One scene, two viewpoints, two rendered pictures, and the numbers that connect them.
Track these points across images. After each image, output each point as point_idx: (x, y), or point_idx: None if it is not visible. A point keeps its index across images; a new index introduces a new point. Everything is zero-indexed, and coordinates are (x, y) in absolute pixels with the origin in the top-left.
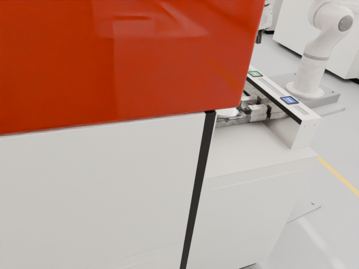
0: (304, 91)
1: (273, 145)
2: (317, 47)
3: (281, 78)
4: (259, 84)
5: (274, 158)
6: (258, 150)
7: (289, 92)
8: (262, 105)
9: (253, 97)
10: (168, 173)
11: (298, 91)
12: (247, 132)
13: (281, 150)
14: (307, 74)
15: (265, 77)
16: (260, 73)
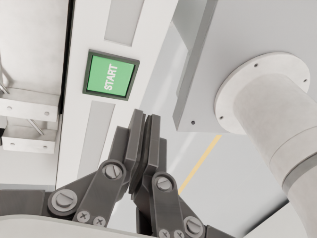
0: (236, 117)
1: (37, 162)
2: (304, 224)
3: (309, 8)
4: (67, 131)
5: (18, 177)
6: (0, 161)
7: (219, 89)
8: (44, 148)
9: (47, 115)
10: None
11: (232, 104)
12: (5, 127)
13: (43, 171)
14: (255, 143)
15: (132, 103)
16: (131, 86)
